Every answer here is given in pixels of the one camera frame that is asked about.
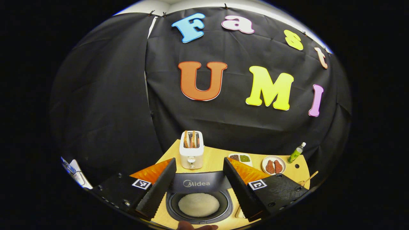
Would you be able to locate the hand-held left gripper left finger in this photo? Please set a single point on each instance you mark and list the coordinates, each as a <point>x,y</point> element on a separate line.
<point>156,191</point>

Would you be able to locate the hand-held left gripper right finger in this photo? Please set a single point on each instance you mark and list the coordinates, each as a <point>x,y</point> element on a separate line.
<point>243,195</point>

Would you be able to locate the dark grey rice cooker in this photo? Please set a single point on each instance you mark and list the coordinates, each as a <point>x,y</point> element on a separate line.
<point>214,177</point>

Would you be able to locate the wooden spoon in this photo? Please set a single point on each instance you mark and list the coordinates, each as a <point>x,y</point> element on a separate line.
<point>311,177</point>

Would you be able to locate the white divided dish of beans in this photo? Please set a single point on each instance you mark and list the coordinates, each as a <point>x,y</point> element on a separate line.
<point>239,158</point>

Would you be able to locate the white round plate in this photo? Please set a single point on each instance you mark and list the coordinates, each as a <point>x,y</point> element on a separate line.
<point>264,164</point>

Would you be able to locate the red-brown meat piece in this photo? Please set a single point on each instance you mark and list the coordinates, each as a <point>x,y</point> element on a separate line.
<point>270,166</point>
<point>278,166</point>

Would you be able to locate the white toaster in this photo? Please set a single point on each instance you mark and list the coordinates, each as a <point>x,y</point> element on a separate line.
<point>191,156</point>

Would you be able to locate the toasted bread slice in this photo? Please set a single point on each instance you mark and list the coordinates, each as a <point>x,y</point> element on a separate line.
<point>186,139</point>
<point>194,139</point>

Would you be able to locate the green drink bottle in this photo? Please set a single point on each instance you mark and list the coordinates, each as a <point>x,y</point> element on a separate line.
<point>294,155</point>

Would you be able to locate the black backdrop cloth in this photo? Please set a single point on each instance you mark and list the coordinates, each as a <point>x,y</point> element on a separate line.
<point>230,127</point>

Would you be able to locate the white side desk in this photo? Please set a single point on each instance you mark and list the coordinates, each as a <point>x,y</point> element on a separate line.
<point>76,173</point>

